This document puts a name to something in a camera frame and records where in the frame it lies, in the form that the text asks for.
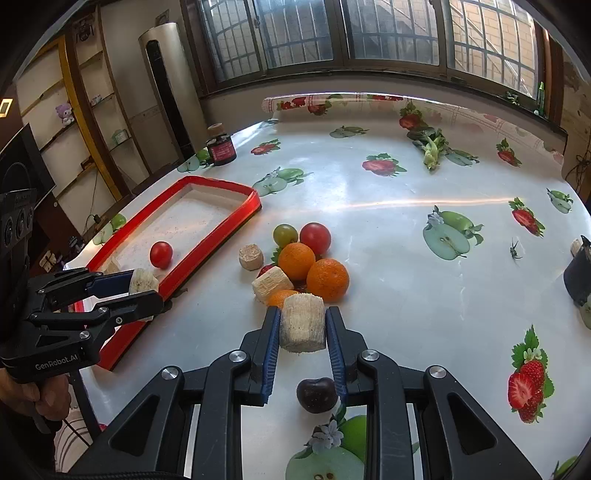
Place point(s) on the small green stem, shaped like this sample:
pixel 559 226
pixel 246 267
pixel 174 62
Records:
pixel 515 249

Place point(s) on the green bottle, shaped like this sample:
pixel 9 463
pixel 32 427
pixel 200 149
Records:
pixel 540 99

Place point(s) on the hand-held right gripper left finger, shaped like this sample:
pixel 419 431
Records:
pixel 272 355

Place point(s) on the fruit printed tablecloth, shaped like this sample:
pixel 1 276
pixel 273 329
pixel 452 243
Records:
pixel 392 277

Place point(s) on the wall shelf unit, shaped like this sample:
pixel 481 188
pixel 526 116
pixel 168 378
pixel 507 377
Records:
pixel 99 134

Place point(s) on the green tomato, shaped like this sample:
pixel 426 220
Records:
pixel 285 234

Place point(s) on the red rimmed tray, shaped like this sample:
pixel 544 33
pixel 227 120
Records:
pixel 189 217

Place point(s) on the red tomato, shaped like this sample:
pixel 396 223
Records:
pixel 315 237
pixel 161 254

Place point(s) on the green leafy vegetable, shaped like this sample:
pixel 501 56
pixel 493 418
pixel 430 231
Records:
pixel 431 150

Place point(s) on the purple plush toy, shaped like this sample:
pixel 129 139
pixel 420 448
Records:
pixel 65 114

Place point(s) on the black jar with red label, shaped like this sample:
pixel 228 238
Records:
pixel 222 150

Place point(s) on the black container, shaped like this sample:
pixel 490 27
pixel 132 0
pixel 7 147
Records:
pixel 579 277

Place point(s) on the orange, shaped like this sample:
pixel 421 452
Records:
pixel 328 279
pixel 297 261
pixel 278 299

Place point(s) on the person's left hand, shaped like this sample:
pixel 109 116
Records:
pixel 27 399

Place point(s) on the peeled sugarcane piece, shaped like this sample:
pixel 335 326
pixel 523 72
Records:
pixel 302 323
pixel 272 286
pixel 143 282
pixel 250 256

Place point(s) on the black monitor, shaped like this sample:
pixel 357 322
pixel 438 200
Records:
pixel 23 161

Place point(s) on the barred window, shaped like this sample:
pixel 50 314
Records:
pixel 369 32

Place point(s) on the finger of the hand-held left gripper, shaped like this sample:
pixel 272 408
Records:
pixel 111 284
pixel 134 307

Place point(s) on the tower air conditioner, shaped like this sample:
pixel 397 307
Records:
pixel 166 92

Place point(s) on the beige cork cylinder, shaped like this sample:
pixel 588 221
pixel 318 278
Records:
pixel 215 128

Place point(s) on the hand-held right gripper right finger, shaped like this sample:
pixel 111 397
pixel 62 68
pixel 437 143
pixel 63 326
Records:
pixel 337 360

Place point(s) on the dark purple plum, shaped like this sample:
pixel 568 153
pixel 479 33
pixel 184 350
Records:
pixel 316 394

